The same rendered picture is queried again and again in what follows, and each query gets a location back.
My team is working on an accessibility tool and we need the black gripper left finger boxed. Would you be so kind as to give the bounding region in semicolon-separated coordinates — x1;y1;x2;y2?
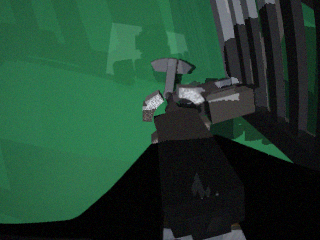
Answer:
0;143;164;240

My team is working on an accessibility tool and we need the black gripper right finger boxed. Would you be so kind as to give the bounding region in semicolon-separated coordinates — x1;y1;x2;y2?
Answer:
212;135;320;240

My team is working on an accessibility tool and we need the grey rectangular frame with horizontal slats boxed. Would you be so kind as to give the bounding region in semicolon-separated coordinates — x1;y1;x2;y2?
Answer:
143;0;320;240

